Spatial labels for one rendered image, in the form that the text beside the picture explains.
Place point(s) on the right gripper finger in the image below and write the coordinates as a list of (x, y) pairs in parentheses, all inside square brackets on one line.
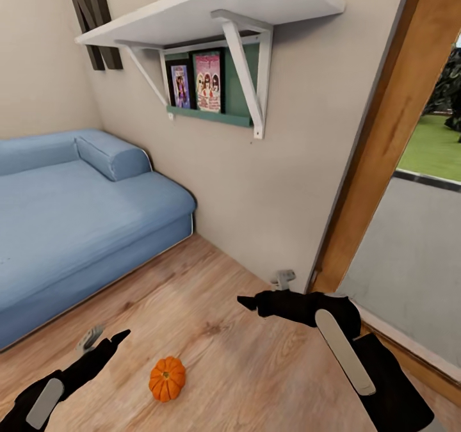
[(250, 302)]

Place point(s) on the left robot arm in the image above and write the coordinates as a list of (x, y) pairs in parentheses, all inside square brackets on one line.
[(35, 404)]

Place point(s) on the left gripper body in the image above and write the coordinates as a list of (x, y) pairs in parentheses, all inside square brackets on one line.
[(93, 362)]

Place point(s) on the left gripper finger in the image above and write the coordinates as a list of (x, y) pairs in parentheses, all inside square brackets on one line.
[(118, 338)]

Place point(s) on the pumpkin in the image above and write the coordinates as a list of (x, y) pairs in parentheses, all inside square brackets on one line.
[(167, 379)]

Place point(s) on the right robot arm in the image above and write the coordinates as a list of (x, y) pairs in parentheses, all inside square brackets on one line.
[(392, 402)]

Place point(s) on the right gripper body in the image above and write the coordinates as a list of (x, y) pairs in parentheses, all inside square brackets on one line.
[(276, 303)]

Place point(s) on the door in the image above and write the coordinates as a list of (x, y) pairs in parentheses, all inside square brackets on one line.
[(394, 241)]

